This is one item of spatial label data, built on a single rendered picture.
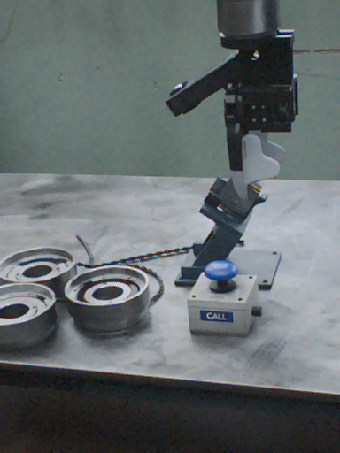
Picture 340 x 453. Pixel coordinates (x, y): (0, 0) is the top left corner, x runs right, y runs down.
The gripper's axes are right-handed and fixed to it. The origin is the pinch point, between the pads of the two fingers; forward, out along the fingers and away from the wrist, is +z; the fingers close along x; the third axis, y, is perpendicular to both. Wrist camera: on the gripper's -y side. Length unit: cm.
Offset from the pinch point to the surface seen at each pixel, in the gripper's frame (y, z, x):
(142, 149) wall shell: -60, 48, 150
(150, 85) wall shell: -56, 28, 150
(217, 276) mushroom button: -0.4, 5.0, -15.4
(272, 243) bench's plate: 2.3, 11.9, 8.4
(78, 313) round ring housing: -17.3, 9.4, -17.9
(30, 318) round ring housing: -21.6, 7.9, -22.2
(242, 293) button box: 2.3, 7.4, -14.8
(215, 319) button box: -0.6, 9.9, -17.0
